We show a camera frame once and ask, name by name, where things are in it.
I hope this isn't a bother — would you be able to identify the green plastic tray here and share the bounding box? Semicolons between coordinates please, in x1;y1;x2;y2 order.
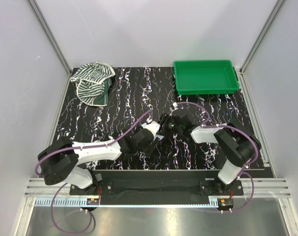
174;59;239;95

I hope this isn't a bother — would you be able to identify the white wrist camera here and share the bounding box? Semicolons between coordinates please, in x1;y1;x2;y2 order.
170;102;178;115
141;121;160;136

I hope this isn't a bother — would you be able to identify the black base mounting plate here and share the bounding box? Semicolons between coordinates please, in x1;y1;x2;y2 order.
70;170;244;196

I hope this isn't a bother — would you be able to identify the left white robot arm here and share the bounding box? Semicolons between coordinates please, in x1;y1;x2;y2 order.
36;124;163;195

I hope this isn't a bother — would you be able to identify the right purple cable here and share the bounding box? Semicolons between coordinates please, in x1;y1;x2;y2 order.
173;102;259;213

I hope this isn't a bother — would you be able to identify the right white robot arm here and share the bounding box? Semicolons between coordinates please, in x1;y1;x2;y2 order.
158;113;262;196

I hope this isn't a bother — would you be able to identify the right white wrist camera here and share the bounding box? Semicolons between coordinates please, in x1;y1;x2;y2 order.
170;102;178;115

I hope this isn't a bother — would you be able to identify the black marble pattern mat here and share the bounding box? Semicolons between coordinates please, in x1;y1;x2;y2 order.
52;67;253;170

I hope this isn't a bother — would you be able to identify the green white striped towel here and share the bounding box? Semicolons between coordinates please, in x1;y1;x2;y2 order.
70;61;116;107

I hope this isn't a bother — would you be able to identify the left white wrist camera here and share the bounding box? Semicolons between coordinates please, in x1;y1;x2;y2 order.
141;121;160;136

